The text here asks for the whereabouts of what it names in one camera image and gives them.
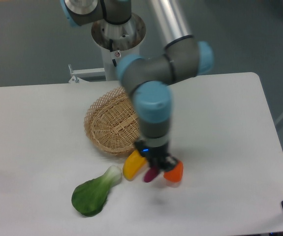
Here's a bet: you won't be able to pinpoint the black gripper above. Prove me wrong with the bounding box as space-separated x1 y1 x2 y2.
134 140 179 175

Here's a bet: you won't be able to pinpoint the purple sweet potato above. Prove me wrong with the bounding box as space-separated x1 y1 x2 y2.
143 170 160 183

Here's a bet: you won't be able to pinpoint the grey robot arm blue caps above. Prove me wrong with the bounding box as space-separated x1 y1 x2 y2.
61 0 214 172

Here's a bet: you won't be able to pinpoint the orange persimmon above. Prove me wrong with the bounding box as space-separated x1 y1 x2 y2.
163 161 184 183

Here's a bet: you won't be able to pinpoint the yellow mango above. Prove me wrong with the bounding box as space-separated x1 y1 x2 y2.
122 150 147 181

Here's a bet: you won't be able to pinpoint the woven wicker basket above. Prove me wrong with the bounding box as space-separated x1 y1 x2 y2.
84 87 139 156

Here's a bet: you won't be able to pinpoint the green bok choy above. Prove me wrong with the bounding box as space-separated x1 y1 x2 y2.
71 165 122 217

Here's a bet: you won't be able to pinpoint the white metal base frame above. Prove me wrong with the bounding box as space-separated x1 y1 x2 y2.
68 64 106 83

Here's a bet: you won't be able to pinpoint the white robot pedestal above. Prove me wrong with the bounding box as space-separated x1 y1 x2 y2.
91 13 146 81

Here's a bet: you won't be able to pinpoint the black cable on pedestal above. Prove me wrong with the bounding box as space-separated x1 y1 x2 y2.
108 39 119 67

